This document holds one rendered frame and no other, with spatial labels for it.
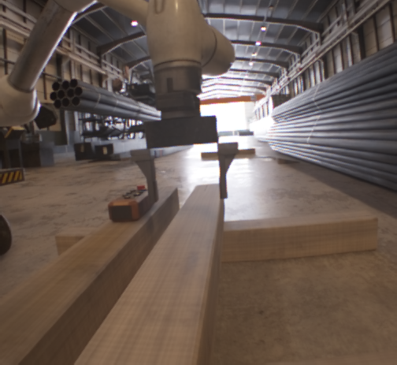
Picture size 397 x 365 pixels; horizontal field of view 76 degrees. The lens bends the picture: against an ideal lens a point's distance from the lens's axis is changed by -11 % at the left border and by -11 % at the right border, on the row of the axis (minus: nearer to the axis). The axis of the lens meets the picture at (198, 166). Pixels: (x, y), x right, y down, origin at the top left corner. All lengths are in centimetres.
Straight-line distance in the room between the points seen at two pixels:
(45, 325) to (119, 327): 8
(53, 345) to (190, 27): 49
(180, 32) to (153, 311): 42
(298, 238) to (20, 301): 70
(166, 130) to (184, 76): 10
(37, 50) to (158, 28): 68
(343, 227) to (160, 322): 69
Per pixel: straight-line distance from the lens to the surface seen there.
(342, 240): 91
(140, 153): 54
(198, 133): 50
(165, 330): 28
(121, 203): 64
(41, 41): 112
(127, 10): 75
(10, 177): 113
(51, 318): 34
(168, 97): 45
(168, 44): 51
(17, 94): 123
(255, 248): 85
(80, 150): 747
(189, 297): 33
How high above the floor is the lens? 37
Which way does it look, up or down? 6 degrees down
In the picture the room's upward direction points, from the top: 5 degrees counter-clockwise
